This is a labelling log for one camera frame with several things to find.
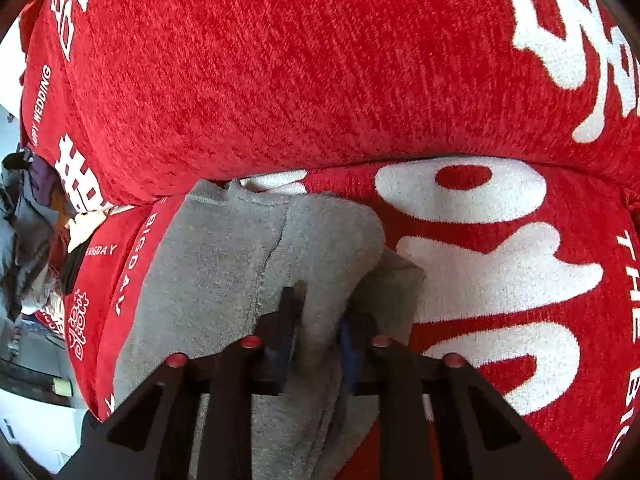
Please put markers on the red printed sofa seat cover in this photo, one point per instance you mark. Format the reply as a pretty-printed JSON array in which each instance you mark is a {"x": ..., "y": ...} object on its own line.
[{"x": 500, "y": 270}]

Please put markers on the cream and black cloth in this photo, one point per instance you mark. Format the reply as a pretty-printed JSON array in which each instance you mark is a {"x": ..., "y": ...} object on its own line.
[{"x": 85, "y": 230}]

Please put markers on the red printed sofa back cushion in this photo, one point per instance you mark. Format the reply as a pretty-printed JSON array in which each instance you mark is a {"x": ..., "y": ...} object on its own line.
[{"x": 300, "y": 60}]

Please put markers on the grey small sweater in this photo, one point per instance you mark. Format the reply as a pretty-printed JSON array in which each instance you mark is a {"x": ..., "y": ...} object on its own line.
[{"x": 215, "y": 260}]

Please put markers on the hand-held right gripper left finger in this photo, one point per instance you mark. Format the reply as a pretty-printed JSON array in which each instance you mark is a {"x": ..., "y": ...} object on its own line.
[{"x": 282, "y": 345}]

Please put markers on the small pale green object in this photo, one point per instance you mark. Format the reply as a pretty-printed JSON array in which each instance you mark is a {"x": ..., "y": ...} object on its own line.
[{"x": 62, "y": 387}]

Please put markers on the pile of dark clothes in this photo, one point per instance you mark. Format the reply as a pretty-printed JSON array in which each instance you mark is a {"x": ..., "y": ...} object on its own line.
[{"x": 30, "y": 220}]

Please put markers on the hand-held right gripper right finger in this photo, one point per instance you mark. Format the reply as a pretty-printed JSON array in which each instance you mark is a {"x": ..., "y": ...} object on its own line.
[{"x": 349, "y": 355}]

